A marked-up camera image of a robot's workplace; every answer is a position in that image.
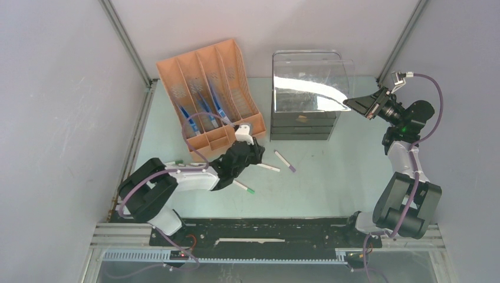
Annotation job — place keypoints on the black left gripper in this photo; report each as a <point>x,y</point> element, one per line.
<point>257,151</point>

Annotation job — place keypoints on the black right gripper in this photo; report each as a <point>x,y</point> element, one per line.
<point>366,105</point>

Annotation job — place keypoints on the blue folder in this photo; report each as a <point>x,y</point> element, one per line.
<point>189,120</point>
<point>205,106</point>
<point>217,101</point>

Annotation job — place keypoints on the white marker purple cap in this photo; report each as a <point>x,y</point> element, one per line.
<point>285,161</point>

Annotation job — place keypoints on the grey transparent drawer unit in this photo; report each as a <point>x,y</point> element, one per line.
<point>312,83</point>

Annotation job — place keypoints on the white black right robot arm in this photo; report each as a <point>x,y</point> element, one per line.
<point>409,200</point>

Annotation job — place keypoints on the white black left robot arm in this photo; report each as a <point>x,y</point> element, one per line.
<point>145,193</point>

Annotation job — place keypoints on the orange plastic desk organizer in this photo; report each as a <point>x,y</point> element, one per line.
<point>205,84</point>

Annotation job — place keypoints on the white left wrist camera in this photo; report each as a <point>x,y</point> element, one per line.
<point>243,133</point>

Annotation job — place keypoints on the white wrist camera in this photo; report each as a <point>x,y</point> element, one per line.
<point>243,133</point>
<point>399,79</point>

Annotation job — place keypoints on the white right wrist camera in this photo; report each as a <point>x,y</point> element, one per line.
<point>399,79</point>

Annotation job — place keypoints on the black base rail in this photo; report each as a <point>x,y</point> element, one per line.
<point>272,239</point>

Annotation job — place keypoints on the aluminium frame post right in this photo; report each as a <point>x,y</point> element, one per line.
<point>411,23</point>

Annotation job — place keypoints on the aluminium frame post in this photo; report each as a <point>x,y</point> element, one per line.
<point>117,24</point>
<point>411,23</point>

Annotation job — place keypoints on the aluminium frame post left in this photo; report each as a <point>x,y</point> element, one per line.
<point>117,24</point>

